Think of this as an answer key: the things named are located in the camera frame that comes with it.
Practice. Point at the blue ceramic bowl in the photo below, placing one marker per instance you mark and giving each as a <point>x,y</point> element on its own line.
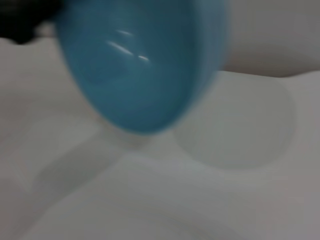
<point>140,67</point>

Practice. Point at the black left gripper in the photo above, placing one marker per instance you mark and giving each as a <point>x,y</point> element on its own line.
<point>20,20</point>

